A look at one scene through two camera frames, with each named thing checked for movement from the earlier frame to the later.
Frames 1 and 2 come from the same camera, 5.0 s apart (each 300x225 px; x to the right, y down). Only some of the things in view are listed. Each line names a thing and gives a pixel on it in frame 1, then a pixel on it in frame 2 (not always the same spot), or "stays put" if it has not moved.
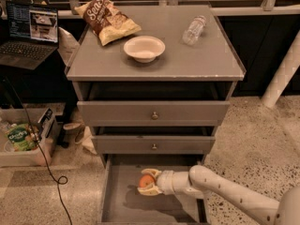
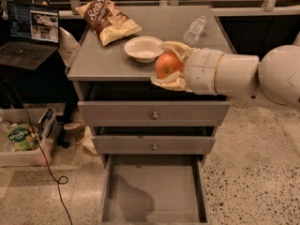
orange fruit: (145, 180) -> (167, 64)
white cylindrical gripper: (164, 182) -> (201, 70)
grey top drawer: (154, 113) stays put
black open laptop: (33, 34) stays put
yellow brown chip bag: (106, 21) stays put
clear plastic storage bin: (26, 137) stays put
